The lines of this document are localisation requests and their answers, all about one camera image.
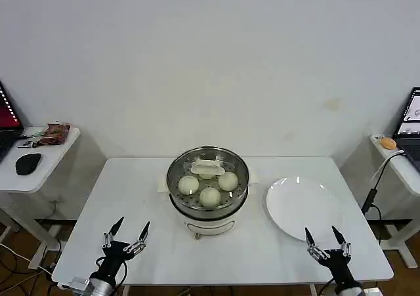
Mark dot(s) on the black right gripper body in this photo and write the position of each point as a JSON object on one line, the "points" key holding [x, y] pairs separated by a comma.
{"points": [[338, 264]]}

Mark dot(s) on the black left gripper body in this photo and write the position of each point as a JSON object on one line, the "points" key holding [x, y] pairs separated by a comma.
{"points": [[115, 256]]}

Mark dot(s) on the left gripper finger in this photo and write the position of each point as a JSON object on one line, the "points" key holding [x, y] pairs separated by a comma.
{"points": [[115, 227], [143, 233]]}

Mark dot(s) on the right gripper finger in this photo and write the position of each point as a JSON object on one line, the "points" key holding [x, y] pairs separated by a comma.
{"points": [[310, 238], [338, 234]]}

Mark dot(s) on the white steamed bun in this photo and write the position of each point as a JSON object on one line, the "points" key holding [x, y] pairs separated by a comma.
{"points": [[210, 197], [228, 181], [206, 176], [188, 185]]}

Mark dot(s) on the round glass lid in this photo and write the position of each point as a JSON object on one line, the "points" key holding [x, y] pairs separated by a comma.
{"points": [[208, 168]]}

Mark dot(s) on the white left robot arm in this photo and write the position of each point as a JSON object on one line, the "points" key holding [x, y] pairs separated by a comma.
{"points": [[98, 286]]}

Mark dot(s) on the round white plate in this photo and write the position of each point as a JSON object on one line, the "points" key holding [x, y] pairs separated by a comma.
{"points": [[303, 207]]}

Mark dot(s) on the black power adapter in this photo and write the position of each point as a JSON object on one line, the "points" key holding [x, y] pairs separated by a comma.
{"points": [[369, 200]]}

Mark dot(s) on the white electric pot base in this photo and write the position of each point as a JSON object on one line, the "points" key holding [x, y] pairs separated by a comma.
{"points": [[210, 222]]}

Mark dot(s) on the perforated steel steamer basket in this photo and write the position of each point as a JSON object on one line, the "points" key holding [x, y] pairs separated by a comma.
{"points": [[239, 187]]}

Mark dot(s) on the white side desk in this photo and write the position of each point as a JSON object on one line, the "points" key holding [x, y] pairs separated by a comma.
{"points": [[402, 173], [49, 159]]}

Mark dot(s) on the orange round bread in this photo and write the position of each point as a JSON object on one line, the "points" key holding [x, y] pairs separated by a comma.
{"points": [[388, 143]]}

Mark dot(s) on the small white label box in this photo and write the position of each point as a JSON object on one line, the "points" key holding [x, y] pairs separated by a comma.
{"points": [[379, 136]]}

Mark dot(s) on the black computer mouse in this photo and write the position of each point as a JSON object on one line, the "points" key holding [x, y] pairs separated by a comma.
{"points": [[28, 163]]}

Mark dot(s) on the brown snack packet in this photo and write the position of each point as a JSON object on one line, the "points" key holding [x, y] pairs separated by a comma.
{"points": [[55, 134]]}

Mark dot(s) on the small silver key fob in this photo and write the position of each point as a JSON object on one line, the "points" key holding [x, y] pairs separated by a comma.
{"points": [[24, 144]]}

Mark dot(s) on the laptop with white screen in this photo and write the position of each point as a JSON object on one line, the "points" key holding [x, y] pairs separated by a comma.
{"points": [[410, 132]]}

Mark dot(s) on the laptop with red screen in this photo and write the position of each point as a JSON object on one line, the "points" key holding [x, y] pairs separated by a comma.
{"points": [[8, 118]]}

